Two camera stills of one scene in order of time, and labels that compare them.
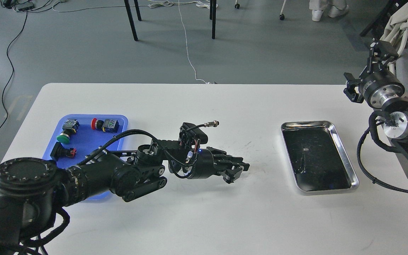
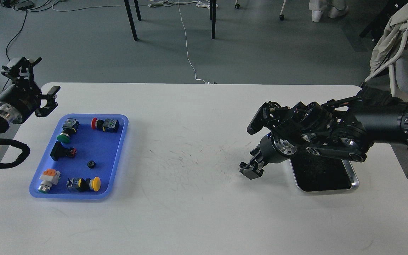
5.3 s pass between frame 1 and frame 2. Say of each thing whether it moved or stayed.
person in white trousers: stayed
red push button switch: stayed
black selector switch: stayed
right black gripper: moved
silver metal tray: stayed
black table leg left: stayed
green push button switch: stayed
